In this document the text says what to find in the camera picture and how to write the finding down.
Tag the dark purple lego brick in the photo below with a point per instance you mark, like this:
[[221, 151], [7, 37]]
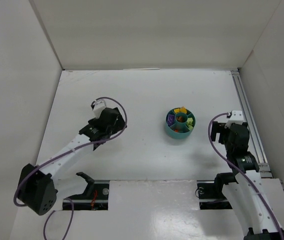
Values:
[[170, 119]]

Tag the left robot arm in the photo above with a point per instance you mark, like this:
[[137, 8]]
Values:
[[41, 185]]

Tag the teal divided round container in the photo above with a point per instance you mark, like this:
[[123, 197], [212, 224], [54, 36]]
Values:
[[184, 132]]

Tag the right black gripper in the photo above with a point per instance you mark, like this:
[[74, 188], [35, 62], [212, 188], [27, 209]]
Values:
[[221, 129]]

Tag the brown lego brick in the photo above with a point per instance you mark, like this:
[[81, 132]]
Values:
[[180, 119]]

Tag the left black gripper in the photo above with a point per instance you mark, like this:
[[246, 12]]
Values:
[[117, 118]]

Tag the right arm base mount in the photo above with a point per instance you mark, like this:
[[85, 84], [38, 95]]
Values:
[[209, 193]]

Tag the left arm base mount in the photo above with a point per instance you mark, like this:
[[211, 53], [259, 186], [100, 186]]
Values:
[[94, 197]]

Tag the yellow black striped lego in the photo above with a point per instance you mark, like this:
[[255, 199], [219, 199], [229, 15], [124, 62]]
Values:
[[183, 110]]

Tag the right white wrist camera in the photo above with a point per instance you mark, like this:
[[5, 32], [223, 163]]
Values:
[[234, 117]]

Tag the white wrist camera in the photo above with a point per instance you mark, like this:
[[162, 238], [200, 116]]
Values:
[[234, 117], [98, 106]]

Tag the green 2x4 lego brick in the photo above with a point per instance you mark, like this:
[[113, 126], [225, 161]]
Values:
[[189, 121]]

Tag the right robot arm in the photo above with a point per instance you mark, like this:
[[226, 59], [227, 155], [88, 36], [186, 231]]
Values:
[[243, 186]]

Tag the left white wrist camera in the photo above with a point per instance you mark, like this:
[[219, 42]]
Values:
[[98, 106]]

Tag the aluminium rail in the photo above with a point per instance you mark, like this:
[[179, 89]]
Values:
[[255, 146]]

